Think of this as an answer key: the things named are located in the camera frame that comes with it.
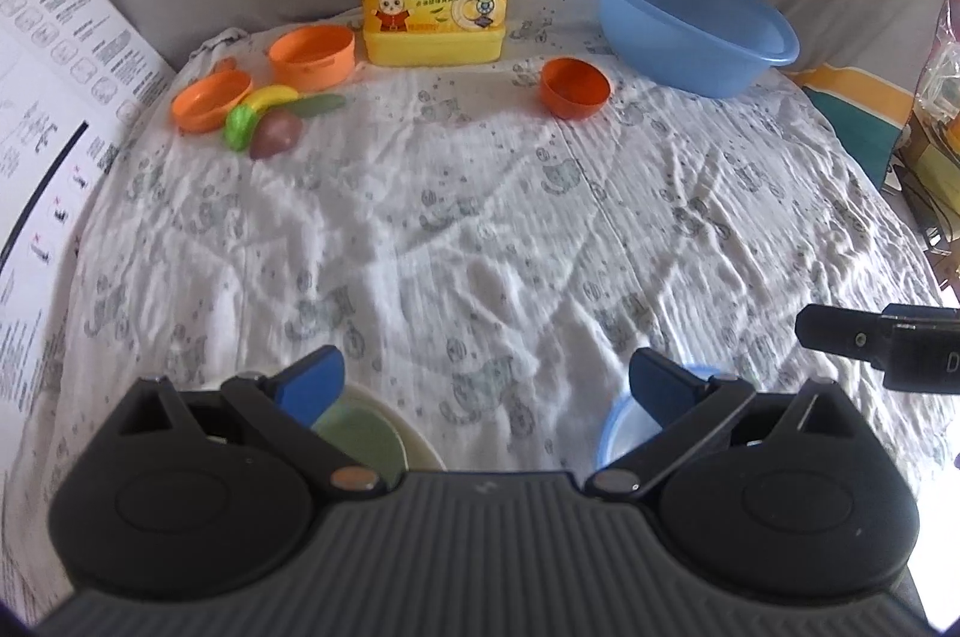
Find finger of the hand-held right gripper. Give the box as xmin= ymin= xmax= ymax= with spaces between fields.
xmin=795 ymin=303 xmax=960 ymax=394

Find printed paper sheet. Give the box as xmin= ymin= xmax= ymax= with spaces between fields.
xmin=0 ymin=0 xmax=177 ymax=480

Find blue plastic basin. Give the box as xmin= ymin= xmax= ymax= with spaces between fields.
xmin=589 ymin=0 xmax=800 ymax=99

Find dark orange small bowl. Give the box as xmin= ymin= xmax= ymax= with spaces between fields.
xmin=540 ymin=58 xmax=614 ymax=120

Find light orange cup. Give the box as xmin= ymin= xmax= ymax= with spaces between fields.
xmin=268 ymin=25 xmax=357 ymax=92

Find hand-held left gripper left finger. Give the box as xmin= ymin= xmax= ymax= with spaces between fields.
xmin=116 ymin=346 xmax=382 ymax=501

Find purple toy fruit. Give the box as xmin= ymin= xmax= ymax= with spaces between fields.
xmin=249 ymin=110 xmax=301 ymax=160

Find bright green toy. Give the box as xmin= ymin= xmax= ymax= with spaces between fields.
xmin=225 ymin=104 xmax=260 ymax=154

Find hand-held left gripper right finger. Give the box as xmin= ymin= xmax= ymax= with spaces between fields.
xmin=583 ymin=348 xmax=863 ymax=501

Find transparent blue bowl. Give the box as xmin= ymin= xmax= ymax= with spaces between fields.
xmin=596 ymin=365 xmax=740 ymax=473

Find dark green toy vegetable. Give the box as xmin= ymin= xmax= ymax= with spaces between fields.
xmin=289 ymin=94 xmax=347 ymax=119

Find clear plastic bag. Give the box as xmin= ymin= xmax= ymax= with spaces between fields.
xmin=904 ymin=0 xmax=960 ymax=188

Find green square plate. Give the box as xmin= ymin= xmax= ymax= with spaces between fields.
xmin=315 ymin=408 xmax=410 ymax=484

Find light orange shallow dish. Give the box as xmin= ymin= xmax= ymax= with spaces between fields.
xmin=171 ymin=70 xmax=254 ymax=135

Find translucent white bowl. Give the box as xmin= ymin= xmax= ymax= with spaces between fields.
xmin=311 ymin=382 xmax=449 ymax=474

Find black cable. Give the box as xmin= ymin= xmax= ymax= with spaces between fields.
xmin=889 ymin=157 xmax=950 ymax=252

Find white cat-print blanket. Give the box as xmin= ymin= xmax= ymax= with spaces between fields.
xmin=0 ymin=0 xmax=953 ymax=630

